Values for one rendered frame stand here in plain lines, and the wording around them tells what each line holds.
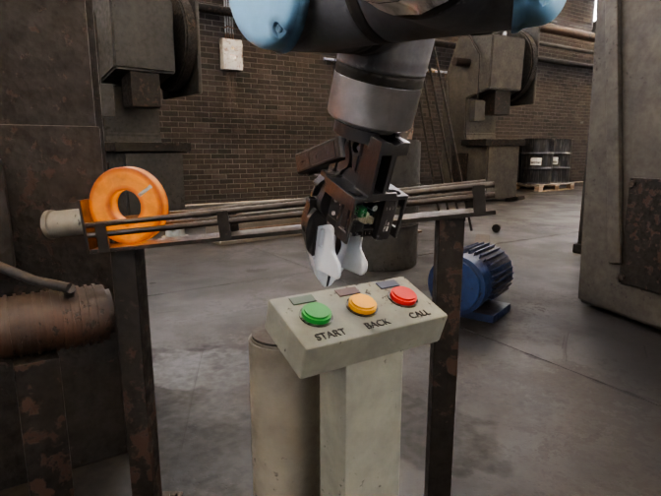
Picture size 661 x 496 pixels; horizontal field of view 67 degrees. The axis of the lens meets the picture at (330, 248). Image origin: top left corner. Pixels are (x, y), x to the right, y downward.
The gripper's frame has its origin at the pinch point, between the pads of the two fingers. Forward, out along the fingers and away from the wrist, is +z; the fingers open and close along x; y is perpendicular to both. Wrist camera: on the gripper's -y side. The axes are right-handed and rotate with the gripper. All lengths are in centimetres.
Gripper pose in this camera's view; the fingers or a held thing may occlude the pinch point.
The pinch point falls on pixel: (325, 273)
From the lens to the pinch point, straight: 63.5
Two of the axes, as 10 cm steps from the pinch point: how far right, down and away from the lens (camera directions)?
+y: 5.1, 4.9, -7.1
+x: 8.4, -1.1, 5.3
